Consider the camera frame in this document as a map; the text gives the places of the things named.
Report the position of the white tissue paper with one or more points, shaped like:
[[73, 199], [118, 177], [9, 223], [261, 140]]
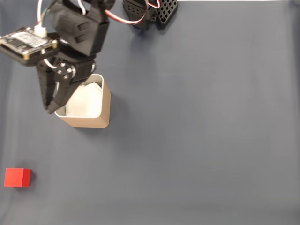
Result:
[[89, 100]]

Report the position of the red cube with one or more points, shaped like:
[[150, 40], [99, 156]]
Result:
[[14, 177]]

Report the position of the tan box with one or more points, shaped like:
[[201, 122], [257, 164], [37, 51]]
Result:
[[89, 123]]

